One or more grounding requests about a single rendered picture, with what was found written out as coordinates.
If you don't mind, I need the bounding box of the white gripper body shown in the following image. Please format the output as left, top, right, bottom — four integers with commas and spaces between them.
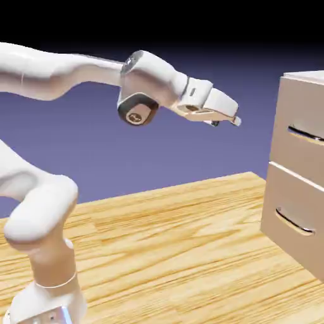
187, 87, 239, 123

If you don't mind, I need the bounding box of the curved silver drawer handle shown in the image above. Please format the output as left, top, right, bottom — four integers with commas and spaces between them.
287, 125, 324, 146
275, 206, 316, 237

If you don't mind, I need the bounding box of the beige cabinet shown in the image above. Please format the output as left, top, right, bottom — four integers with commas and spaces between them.
259, 70, 324, 284

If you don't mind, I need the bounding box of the beige drawer front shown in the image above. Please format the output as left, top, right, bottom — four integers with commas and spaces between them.
260, 163, 324, 284
269, 77, 324, 189

